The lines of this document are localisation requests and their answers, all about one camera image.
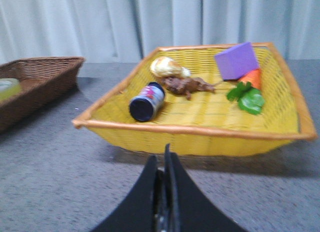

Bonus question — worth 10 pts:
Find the brown wicker basket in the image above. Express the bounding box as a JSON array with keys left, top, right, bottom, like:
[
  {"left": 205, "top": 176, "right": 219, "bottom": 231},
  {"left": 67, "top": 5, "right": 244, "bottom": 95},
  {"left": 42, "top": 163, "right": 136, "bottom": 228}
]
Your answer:
[{"left": 0, "top": 57, "right": 85, "bottom": 132}]

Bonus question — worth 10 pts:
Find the yellow-green tape roll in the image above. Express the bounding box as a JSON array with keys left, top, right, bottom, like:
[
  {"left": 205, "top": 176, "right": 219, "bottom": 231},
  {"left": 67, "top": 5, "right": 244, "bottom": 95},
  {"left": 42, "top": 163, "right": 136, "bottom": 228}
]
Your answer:
[{"left": 0, "top": 78, "right": 22, "bottom": 101}]

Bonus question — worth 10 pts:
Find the purple foam cube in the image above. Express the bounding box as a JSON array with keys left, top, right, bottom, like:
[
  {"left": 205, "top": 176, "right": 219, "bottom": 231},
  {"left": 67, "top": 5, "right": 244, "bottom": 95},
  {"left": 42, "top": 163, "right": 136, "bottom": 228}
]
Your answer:
[{"left": 214, "top": 42, "right": 259, "bottom": 80}]

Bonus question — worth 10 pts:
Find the white curtain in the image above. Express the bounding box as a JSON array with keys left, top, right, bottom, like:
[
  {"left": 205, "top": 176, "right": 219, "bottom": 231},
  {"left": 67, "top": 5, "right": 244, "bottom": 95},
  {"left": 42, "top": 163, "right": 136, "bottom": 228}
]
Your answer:
[{"left": 0, "top": 0, "right": 320, "bottom": 63}]

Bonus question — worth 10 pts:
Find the brown toy dinosaur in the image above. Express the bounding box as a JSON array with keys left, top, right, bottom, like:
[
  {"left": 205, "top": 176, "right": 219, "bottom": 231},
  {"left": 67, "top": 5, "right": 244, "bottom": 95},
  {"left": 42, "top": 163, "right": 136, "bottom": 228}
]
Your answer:
[{"left": 158, "top": 76, "right": 221, "bottom": 100}]

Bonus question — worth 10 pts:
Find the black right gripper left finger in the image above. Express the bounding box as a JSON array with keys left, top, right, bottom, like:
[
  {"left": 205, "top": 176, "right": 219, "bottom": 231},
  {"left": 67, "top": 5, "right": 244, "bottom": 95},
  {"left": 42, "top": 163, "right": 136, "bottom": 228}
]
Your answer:
[{"left": 92, "top": 155, "right": 158, "bottom": 231}]

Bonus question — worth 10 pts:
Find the bread roll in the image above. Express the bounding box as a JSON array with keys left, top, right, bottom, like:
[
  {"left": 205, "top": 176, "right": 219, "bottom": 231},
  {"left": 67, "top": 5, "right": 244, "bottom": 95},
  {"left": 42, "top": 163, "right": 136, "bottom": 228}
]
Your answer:
[{"left": 150, "top": 56, "right": 191, "bottom": 78}]

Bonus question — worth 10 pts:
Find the yellow wicker basket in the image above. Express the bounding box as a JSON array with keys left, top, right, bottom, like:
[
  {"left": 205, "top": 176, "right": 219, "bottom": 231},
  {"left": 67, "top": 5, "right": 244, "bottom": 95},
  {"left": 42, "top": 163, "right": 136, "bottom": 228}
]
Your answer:
[{"left": 73, "top": 42, "right": 318, "bottom": 156}]

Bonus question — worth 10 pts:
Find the toy carrot with leaves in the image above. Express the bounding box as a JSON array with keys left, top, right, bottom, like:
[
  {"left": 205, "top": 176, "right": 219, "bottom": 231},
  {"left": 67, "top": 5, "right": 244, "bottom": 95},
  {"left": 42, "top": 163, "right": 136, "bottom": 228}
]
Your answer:
[{"left": 226, "top": 69, "right": 265, "bottom": 115}]

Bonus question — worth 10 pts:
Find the small blue can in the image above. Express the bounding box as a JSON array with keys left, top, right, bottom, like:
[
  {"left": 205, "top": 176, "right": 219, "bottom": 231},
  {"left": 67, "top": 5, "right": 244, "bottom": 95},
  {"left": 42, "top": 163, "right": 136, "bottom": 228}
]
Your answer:
[{"left": 129, "top": 82, "right": 166, "bottom": 122}]

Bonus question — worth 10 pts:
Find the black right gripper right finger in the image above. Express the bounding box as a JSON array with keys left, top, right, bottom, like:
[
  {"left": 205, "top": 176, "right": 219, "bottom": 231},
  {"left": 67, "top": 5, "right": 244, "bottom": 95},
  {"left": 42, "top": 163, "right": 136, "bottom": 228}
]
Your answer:
[{"left": 164, "top": 144, "right": 246, "bottom": 231}]

